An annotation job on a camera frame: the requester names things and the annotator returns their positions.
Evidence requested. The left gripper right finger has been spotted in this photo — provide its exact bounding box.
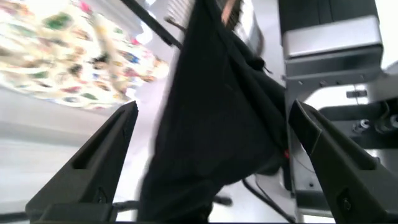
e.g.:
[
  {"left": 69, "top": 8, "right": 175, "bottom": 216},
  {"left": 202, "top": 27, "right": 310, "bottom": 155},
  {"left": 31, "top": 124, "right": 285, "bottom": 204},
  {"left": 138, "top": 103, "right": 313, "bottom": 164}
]
[{"left": 288, "top": 100, "right": 398, "bottom": 223}]

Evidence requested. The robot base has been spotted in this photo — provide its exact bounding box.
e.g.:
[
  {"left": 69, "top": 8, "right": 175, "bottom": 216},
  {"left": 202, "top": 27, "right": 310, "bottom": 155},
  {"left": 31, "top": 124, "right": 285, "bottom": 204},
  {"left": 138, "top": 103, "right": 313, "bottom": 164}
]
[{"left": 278, "top": 0, "right": 398, "bottom": 223}]

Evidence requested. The black clothes rack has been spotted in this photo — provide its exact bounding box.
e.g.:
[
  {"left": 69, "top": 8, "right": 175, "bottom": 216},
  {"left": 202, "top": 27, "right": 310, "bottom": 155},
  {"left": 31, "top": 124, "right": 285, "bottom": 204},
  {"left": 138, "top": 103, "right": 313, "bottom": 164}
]
[{"left": 121, "top": 0, "right": 184, "bottom": 50}]

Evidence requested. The cream printed garment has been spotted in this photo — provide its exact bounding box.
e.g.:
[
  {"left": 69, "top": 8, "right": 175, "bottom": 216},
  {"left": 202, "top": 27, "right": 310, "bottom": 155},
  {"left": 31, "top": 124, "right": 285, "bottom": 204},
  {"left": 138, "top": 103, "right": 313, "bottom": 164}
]
[{"left": 0, "top": 0, "right": 170, "bottom": 110}]

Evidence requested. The pink clothes hanger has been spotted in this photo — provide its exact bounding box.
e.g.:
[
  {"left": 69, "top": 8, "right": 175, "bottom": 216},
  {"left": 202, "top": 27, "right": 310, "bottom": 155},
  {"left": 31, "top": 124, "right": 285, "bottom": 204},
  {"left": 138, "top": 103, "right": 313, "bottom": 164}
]
[{"left": 221, "top": 0, "right": 237, "bottom": 26}]

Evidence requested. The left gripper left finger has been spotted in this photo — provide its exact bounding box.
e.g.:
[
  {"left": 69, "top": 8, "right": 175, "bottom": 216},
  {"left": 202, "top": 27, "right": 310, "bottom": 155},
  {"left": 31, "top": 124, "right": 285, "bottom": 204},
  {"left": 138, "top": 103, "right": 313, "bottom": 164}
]
[{"left": 25, "top": 101, "right": 139, "bottom": 223}]

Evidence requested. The black garment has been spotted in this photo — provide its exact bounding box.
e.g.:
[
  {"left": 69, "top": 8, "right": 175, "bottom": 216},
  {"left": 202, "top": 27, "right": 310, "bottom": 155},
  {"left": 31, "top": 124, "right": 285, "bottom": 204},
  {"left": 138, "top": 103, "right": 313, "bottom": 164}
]
[{"left": 136, "top": 0, "right": 289, "bottom": 223}]

